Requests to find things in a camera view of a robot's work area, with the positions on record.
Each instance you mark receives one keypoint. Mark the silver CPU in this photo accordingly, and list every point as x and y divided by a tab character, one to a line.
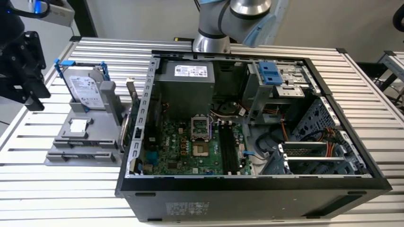
77	125

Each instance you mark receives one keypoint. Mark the graphics card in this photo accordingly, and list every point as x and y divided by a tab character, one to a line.
135	111

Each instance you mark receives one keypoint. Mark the grey power supply unit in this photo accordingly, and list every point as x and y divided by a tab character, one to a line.
183	94

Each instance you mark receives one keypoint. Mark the black vertical post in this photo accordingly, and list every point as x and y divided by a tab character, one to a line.
85	19

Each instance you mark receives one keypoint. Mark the black PC case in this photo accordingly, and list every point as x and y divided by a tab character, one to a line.
252	203

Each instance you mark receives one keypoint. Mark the blue expansion slot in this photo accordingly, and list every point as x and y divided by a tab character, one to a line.
152	158

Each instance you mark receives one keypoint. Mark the blue SATA plug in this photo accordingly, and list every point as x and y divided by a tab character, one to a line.
247	152

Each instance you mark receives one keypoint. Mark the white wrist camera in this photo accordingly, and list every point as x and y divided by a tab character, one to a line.
61	14

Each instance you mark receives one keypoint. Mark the hard disk in blue carrier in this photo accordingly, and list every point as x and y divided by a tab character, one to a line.
83	87

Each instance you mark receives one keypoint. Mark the grey parts rack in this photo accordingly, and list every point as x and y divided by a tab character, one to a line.
95	132

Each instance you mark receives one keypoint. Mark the silver disk bay cage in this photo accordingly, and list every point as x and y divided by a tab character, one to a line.
315	158

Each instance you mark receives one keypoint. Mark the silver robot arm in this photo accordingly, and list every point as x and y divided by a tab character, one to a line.
249	7

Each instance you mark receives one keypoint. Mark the green motherboard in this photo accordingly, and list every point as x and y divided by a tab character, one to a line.
176	160

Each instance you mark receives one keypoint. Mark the blue drive latch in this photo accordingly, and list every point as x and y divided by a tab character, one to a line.
268	73

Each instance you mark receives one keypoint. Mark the grey metal drive cage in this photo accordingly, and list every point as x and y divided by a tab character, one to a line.
285	92

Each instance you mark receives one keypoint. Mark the CPU socket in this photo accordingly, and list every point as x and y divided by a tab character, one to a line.
200	149

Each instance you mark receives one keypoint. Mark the aluminium frame side table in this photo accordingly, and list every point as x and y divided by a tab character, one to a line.
391	59

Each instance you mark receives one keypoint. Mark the black RAM slot bank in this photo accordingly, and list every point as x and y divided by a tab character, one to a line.
228	146

